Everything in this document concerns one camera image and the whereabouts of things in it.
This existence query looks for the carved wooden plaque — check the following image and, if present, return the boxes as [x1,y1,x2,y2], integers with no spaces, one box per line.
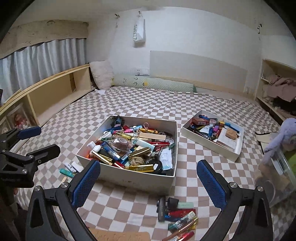
[89,228,151,241]

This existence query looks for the gold lighter bar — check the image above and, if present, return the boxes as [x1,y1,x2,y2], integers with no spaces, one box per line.
[125,164,154,173]

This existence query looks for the framed picture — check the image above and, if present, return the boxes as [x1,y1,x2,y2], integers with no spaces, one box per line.
[1,103,32,133]

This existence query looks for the teal red lighter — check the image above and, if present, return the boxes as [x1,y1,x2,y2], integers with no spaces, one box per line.
[59,169,75,178]

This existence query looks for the wooden bedside shelf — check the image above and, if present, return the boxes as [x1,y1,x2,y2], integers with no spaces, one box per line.
[1,64,93,126]

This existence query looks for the grey window curtain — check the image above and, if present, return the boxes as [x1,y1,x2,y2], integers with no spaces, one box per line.
[1,39,87,103]

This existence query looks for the white cap bottle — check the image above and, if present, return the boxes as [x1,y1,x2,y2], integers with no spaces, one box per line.
[86,141,96,152]

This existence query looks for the gold metal tube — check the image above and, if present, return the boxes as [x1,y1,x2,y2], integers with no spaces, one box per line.
[91,150,113,166]

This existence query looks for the teal black printed lighter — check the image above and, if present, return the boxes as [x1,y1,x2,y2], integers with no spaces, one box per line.
[168,211,196,232]

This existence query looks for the blue transparent lighter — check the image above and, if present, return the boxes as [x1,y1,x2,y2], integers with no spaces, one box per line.
[101,142,120,161]

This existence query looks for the white tote bag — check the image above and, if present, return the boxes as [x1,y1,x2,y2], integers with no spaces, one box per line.
[255,132,278,154]

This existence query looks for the shallow white box lid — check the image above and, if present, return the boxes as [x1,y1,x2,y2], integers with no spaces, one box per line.
[181,109,244,162]

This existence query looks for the small wooden block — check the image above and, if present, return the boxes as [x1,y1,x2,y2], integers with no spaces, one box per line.
[225,128,237,141]

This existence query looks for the dark grey lighter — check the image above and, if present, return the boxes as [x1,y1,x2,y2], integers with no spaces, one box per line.
[157,198,166,222]

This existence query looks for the clear plastic bag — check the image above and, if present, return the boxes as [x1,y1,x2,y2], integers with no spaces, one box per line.
[107,137,132,152]

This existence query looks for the purple plush toy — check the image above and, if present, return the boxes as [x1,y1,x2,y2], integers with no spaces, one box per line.
[262,118,295,165]

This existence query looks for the large white shoe box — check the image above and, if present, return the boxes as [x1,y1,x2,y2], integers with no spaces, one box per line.
[75,115,178,196]

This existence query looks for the white paper packet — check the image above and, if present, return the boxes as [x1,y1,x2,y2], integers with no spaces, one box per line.
[159,148,173,171]

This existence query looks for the white fluffy pillow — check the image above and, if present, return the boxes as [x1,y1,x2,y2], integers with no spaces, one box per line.
[90,60,114,90]

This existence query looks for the long red box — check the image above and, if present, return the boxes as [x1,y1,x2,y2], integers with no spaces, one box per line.
[148,142,170,146]

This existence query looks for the wooden clothes shelf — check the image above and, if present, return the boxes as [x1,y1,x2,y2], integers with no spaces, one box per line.
[254,59,296,124]

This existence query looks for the long green bolster pillow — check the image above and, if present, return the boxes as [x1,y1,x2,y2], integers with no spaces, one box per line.
[112,74,196,92]

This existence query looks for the white hanging bag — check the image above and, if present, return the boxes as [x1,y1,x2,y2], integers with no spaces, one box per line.
[132,11,146,47]

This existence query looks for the beige rope knot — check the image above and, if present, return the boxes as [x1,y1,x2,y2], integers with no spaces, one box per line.
[129,157,145,166]

